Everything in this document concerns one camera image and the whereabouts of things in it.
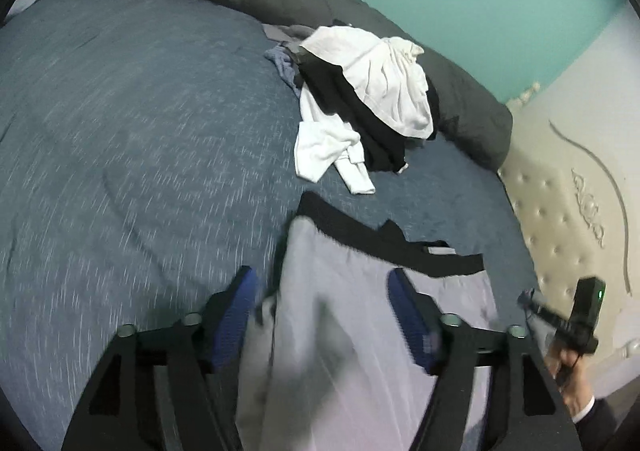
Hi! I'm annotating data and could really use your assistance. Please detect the grey jacket with black cuffs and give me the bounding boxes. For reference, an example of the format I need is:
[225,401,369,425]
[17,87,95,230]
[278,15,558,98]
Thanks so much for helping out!
[235,191,543,451]

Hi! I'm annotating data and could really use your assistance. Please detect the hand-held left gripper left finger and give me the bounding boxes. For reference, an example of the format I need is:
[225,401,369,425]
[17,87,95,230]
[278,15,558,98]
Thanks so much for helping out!
[61,266,261,451]

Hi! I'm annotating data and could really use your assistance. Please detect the person's right forearm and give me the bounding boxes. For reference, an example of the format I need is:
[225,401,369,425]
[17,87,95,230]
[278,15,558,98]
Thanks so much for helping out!
[570,396,632,451]

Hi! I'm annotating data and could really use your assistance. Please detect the blue-grey garment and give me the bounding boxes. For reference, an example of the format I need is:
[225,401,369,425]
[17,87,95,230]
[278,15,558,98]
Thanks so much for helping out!
[264,43,303,92]

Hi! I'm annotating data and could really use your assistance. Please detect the white knit top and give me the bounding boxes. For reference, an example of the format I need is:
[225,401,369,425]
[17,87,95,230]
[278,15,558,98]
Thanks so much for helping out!
[293,83,376,196]

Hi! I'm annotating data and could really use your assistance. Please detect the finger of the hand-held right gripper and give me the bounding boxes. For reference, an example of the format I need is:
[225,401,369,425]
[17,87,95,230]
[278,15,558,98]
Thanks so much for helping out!
[517,288,566,333]

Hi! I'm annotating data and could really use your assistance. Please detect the cream tufted headboard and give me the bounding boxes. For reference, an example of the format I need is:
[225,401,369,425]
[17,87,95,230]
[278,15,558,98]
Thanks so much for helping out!
[497,86,640,382]

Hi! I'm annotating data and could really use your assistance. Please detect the cream bedpost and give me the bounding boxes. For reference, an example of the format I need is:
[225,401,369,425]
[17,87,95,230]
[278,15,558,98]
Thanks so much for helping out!
[507,81,543,106]

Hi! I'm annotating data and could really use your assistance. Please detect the black garment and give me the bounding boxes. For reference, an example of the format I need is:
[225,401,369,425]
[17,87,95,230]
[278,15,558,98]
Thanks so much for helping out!
[295,48,441,174]

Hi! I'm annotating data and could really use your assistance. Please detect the person's right hand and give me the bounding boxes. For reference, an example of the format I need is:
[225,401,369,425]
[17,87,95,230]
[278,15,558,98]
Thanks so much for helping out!
[545,346,596,418]

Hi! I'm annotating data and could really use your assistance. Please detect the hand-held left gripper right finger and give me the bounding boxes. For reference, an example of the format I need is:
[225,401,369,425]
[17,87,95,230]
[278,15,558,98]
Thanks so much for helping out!
[387,267,583,451]

